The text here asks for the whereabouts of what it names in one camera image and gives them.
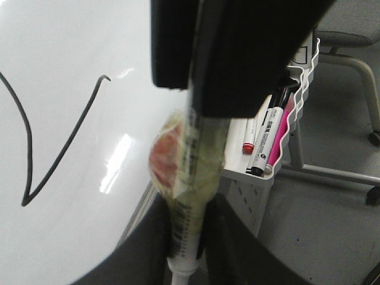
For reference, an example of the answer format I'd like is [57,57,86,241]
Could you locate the grey office chair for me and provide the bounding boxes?
[281,40,379,207]

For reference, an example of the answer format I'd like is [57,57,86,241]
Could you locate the black capped whiteboard marker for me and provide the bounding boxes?
[246,87,292,177]

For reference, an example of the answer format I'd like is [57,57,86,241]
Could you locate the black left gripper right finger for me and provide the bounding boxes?
[204,194,309,285]

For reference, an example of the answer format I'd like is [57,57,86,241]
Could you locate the black whiteboard marker with magnet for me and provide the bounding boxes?
[149,90,230,284]

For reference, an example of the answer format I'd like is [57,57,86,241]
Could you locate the white plastic marker tray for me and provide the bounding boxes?
[223,36,320,236]

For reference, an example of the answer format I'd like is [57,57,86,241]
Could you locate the white whiteboard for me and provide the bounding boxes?
[0,0,191,285]

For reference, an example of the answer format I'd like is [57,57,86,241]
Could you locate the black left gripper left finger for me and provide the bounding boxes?
[74,195,171,284]

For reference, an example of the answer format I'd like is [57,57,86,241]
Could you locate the pink marker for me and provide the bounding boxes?
[264,95,295,175]

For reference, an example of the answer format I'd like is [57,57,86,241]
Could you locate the red capped whiteboard marker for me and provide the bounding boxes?
[242,118,257,155]

